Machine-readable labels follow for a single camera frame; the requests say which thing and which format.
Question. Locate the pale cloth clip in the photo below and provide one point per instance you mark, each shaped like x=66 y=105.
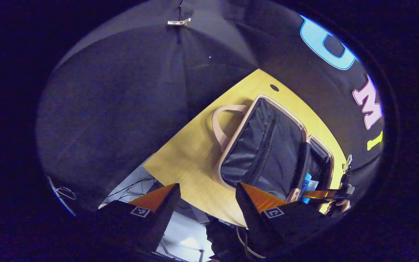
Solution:
x=179 y=22

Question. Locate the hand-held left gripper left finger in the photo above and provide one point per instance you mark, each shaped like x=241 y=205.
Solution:
x=169 y=211

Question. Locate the dark cloth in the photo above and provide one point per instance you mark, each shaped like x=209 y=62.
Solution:
x=224 y=236

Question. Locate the blue-green skin care bottle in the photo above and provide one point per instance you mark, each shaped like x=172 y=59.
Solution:
x=307 y=180

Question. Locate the grey table frame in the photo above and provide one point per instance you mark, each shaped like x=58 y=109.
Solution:
x=198 y=215

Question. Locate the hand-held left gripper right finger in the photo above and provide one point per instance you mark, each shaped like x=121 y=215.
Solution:
x=247 y=211

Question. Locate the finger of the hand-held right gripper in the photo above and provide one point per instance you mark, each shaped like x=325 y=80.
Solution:
x=326 y=194

